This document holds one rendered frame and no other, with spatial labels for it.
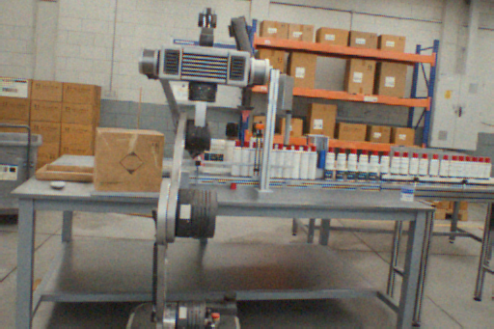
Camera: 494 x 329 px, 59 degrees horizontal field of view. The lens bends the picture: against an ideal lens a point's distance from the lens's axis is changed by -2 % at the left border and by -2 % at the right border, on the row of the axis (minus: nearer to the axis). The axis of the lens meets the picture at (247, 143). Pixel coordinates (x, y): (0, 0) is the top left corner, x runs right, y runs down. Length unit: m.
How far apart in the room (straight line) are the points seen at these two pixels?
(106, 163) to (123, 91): 5.11
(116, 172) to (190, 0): 5.37
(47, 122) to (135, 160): 3.83
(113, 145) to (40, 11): 5.59
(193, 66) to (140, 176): 0.56
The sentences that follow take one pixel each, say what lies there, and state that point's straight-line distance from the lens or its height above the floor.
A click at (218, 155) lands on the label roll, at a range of 3.09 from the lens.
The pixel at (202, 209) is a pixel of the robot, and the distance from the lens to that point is 1.56.
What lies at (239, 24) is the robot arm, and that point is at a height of 1.71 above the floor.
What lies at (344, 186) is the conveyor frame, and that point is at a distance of 2.76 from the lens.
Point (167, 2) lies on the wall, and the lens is 7.24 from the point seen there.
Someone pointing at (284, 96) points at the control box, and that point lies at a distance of 2.43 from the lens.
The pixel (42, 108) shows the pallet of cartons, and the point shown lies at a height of 1.05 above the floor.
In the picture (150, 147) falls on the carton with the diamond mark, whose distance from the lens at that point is 2.10.
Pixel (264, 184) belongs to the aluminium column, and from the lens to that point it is 2.47.
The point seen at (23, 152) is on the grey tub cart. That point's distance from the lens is 4.46.
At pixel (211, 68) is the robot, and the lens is 2.01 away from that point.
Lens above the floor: 1.29
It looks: 5 degrees down
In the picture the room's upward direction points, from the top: 5 degrees clockwise
